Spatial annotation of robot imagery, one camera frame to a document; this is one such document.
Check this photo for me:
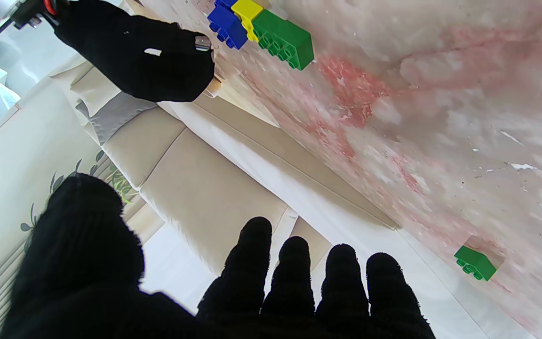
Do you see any wooden coffee table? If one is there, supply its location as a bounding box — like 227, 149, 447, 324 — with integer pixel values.
212, 66, 282, 129

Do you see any yellow toy brick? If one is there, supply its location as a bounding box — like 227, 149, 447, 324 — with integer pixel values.
231, 0, 265, 43

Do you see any tall green branching houseplant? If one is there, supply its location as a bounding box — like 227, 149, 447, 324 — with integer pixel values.
19, 150, 137, 236

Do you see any blue toy brick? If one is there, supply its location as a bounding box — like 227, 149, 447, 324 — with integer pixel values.
207, 0, 249, 50

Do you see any beige sofa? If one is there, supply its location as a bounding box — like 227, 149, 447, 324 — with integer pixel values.
48, 52, 535, 339

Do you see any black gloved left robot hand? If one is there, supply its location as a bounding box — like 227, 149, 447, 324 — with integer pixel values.
0, 173, 437, 339

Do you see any white crumpled cloth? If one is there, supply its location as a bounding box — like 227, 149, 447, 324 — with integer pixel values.
0, 35, 24, 111

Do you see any beige curtain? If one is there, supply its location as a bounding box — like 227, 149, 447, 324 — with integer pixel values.
106, 165, 166, 245

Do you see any grey sofa cushion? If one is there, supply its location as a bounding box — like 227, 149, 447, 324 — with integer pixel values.
76, 92, 159, 146

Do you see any beige sofa cushion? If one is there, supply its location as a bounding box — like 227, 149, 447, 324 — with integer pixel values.
49, 54, 116, 121

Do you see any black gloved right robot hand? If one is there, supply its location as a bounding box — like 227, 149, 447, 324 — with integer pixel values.
54, 0, 216, 103

